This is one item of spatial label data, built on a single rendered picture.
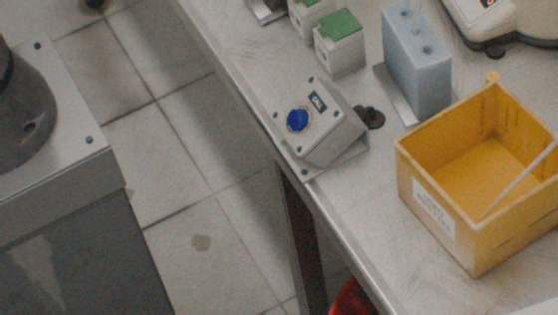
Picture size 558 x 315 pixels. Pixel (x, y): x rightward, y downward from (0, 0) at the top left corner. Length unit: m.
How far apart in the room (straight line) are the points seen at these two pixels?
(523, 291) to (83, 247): 0.51
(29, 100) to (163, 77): 1.35
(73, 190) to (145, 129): 1.22
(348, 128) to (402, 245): 0.14
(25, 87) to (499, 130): 0.51
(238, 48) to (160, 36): 1.27
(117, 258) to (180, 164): 1.02
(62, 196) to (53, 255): 0.10
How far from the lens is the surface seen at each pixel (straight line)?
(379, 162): 1.24
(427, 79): 1.21
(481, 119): 1.21
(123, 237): 1.34
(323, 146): 1.20
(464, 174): 1.22
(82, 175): 1.23
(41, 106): 1.22
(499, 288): 1.15
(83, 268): 1.36
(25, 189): 1.21
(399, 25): 1.23
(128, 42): 2.63
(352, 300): 1.66
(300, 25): 1.33
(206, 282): 2.21
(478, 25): 1.31
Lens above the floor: 1.88
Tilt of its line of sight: 53 degrees down
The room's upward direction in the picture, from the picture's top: 11 degrees counter-clockwise
